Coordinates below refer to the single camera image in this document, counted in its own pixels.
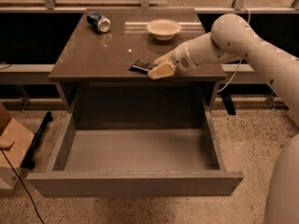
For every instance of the black bar on floor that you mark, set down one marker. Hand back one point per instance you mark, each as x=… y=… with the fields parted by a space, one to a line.
x=28 y=161

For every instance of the black table leg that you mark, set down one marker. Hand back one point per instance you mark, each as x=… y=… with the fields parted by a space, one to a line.
x=227 y=101

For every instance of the cardboard box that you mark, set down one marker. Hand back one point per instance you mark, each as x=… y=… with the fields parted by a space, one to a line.
x=15 y=140

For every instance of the grey cabinet with glossy top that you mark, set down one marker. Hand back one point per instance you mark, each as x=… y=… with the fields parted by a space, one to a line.
x=109 y=53

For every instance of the black rxbar chocolate wrapper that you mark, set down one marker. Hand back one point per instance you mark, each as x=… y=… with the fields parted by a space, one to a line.
x=141 y=67

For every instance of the open grey top drawer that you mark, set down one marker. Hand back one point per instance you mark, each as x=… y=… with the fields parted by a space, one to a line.
x=137 y=142

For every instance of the blue soda can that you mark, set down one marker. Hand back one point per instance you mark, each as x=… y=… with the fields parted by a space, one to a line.
x=98 y=22

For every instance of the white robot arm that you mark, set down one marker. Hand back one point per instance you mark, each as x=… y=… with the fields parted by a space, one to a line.
x=231 y=38

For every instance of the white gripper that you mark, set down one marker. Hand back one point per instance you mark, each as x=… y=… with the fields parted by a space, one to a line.
x=179 y=57

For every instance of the white paper bowl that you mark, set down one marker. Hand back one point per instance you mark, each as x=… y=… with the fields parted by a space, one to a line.
x=163 y=30

